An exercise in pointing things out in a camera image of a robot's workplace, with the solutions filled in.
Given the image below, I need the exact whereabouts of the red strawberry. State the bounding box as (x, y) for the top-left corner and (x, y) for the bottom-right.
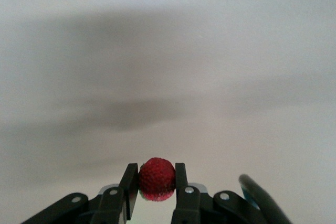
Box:
(138, 157), (176, 202)

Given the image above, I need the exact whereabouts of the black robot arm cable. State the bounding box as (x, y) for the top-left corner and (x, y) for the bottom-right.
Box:
(238, 173), (293, 224)

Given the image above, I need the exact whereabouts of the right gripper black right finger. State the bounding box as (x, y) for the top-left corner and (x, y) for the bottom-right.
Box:
(170, 163), (263, 224)

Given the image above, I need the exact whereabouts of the brown table mat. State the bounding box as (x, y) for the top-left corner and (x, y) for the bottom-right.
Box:
(0, 0), (336, 224)

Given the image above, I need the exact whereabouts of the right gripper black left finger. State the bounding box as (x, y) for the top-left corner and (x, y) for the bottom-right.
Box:
(19, 163), (139, 224)

